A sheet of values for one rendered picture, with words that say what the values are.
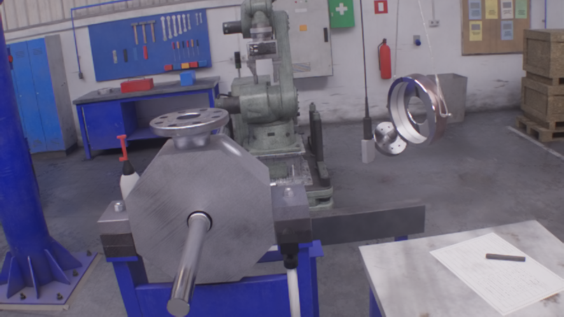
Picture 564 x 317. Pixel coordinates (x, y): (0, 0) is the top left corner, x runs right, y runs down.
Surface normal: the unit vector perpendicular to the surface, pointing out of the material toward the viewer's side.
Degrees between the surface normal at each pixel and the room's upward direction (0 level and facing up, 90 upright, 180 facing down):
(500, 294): 0
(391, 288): 0
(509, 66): 90
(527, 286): 0
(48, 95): 90
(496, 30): 90
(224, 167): 90
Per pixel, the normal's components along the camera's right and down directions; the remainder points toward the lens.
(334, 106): 0.02, 0.29
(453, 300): -0.09, -0.95
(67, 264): 0.39, 0.24
